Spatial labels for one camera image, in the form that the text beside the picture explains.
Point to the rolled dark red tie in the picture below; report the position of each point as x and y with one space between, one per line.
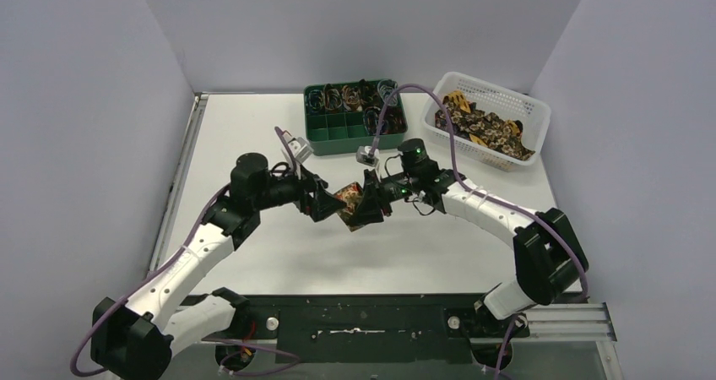
394 121

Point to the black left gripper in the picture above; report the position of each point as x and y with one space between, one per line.
308 193

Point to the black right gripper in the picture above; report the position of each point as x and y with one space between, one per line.
369 208

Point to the rolled dark patterned tie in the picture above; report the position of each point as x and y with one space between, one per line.
368 93

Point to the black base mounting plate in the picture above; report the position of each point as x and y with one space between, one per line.
370 328

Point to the rolled blue red tie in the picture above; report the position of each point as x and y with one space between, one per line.
371 116

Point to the orange green patterned tie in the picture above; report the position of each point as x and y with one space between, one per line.
352 215

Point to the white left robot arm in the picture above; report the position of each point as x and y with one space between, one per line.
222 306

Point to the rolled blue striped tie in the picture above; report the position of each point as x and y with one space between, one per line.
314 102

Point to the white plastic mesh basket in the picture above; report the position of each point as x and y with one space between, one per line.
534 115

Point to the green divided organizer tray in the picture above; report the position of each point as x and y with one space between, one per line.
335 133

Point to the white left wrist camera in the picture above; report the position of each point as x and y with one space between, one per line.
300 151

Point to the rolled tan patterned tie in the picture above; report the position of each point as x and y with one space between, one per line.
351 97

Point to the rolled light blue tie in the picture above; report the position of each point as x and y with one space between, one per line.
385 88

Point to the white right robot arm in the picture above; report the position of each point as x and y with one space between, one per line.
547 255

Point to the aluminium frame rail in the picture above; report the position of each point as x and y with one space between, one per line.
179 170

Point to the rolled brown patterned tie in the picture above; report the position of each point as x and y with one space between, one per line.
332 99

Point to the pile of patterned ties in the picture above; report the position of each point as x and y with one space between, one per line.
485 128

